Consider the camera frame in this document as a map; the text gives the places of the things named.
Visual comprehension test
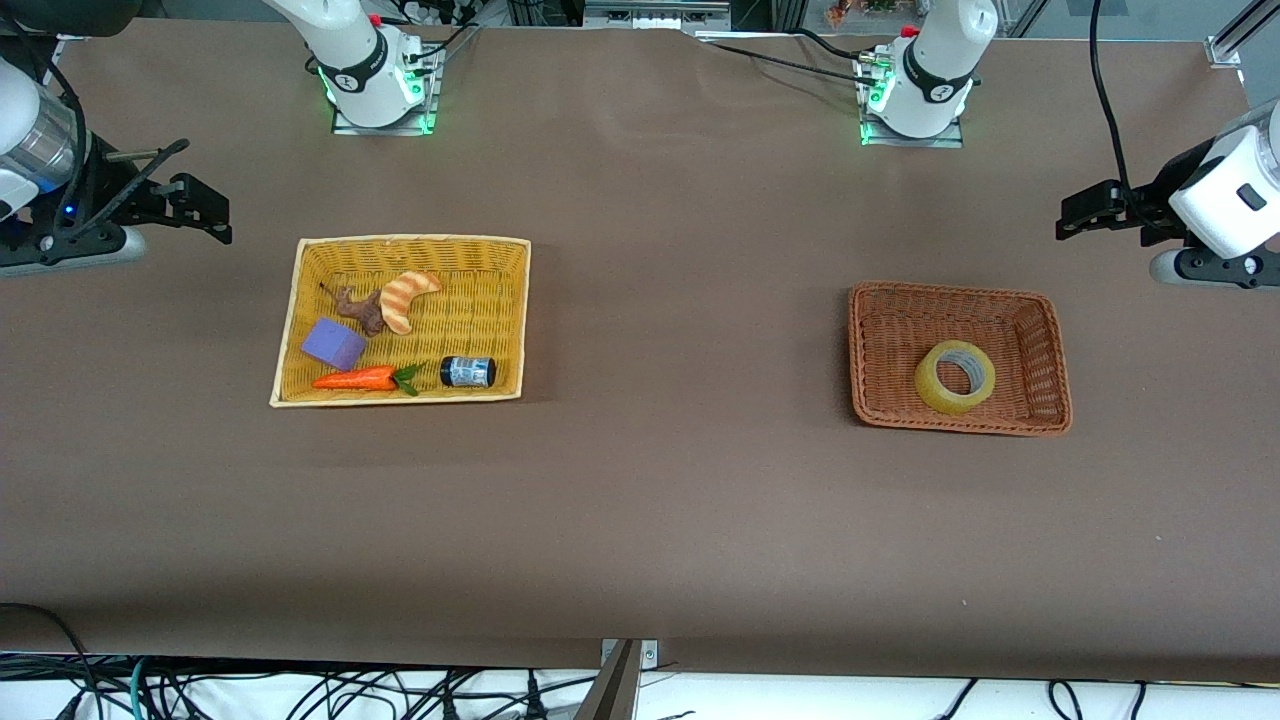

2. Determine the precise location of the brown wicker basket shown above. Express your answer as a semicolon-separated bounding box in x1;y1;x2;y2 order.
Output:
848;281;1074;437

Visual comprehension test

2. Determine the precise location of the dark angled bar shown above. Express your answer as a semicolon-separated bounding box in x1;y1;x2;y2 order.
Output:
573;640;643;720

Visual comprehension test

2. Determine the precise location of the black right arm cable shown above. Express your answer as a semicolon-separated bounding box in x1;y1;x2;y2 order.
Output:
5;15;93;226

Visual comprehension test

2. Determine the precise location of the purple cube block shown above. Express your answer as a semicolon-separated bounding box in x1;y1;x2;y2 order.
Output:
301;318;368;372

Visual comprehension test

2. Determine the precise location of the yellow wicker basket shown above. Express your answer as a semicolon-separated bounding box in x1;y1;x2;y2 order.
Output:
269;235;532;408

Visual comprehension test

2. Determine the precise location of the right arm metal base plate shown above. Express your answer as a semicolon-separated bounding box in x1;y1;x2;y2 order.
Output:
331;42;441;136

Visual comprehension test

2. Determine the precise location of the brown toy root figure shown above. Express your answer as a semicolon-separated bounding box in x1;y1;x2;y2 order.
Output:
320;283;389;337

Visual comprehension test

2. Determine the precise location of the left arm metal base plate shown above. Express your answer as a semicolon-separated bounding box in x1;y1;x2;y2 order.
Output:
858;50;967;149

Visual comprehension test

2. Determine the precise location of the toy croissant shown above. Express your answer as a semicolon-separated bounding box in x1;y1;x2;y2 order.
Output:
381;271;444;336

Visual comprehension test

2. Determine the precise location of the aluminium frame profile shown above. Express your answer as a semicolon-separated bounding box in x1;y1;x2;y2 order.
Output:
1205;0;1280;68

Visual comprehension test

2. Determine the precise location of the black cable to arm base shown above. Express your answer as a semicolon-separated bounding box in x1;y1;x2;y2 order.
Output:
700;28;886;86

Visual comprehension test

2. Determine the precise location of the orange toy carrot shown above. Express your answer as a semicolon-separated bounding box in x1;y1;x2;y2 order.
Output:
311;363;423;398

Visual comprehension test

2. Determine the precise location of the black looped floor cable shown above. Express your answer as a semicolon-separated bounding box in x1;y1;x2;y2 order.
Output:
0;602;101;720

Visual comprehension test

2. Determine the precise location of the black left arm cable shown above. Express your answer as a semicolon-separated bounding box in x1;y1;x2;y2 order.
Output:
1090;0;1161;236

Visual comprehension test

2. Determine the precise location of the small dark jar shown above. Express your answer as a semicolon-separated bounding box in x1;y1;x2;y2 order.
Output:
440;355;498;389

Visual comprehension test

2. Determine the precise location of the clear yellowish tape roll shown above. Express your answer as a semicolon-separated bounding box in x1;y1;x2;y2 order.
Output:
914;339;997;415

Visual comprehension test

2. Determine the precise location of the metal table bracket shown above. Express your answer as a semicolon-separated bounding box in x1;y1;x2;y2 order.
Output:
600;638;660;669

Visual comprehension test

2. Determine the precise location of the grey metal equipment box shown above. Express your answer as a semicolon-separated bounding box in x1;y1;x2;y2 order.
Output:
583;0;733;33

